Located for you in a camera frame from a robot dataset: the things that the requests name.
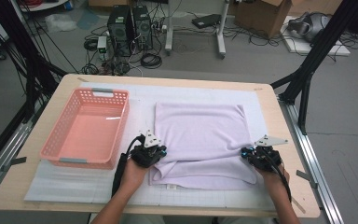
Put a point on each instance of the pink plastic basket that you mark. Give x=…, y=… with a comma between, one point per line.
x=87, y=149

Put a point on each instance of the flat black device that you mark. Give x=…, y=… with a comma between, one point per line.
x=205, y=20

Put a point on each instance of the grey headset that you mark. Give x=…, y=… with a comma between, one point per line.
x=313, y=26

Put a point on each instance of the lavender printed towel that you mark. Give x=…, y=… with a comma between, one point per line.
x=202, y=140

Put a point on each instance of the person's right hand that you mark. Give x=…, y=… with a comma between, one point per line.
x=275, y=182

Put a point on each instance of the open cardboard box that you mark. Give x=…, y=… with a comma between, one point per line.
x=261, y=18

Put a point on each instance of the person's left hand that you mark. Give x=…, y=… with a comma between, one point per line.
x=133, y=175

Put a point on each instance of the black computer tower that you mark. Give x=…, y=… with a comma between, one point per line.
x=119, y=31
x=143, y=28

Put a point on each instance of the small white device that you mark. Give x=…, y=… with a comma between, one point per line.
x=102, y=43

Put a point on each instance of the thin wooden strip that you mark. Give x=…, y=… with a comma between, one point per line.
x=300, y=206

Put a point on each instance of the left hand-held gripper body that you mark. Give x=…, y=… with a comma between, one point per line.
x=143, y=155

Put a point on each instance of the white metal stand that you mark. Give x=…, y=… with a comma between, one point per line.
x=168, y=31

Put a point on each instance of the white floor board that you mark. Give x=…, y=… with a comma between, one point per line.
x=301, y=48

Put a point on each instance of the black metal frame stand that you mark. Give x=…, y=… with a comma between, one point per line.
x=21, y=40
x=323, y=40

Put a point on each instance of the white round table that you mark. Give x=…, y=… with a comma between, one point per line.
x=49, y=5

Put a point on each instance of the white grid mat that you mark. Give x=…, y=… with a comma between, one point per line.
x=199, y=93

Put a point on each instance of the grey metal bracket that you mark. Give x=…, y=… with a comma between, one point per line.
x=17, y=161
x=304, y=175

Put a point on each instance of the aluminium rail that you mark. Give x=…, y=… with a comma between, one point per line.
x=310, y=155
x=9, y=146

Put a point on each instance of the white power strip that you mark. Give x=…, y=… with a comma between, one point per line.
x=160, y=28

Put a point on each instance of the clear plastic bag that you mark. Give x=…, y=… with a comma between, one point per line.
x=60, y=23

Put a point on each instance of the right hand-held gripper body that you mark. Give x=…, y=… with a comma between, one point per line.
x=265, y=160

